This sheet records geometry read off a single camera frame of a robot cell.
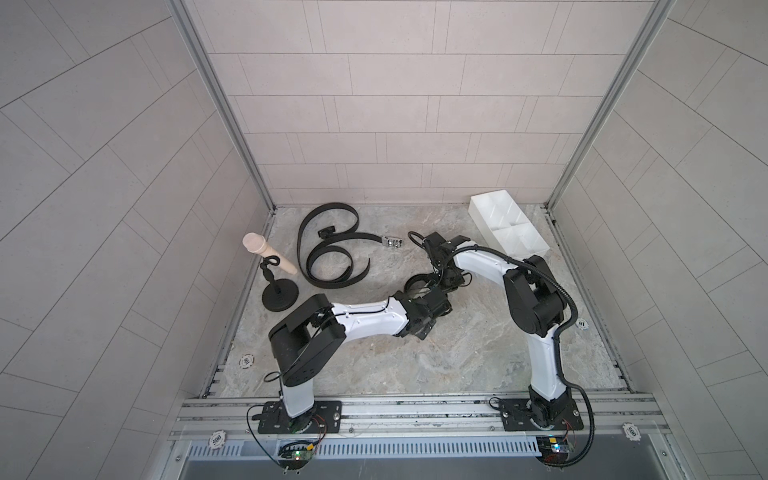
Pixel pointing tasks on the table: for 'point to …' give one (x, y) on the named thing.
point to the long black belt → (416, 278)
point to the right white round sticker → (631, 431)
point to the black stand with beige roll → (280, 295)
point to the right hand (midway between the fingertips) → (440, 291)
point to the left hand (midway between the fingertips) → (415, 313)
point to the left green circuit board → (295, 454)
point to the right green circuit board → (552, 450)
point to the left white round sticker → (217, 439)
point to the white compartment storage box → (509, 227)
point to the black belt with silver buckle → (323, 232)
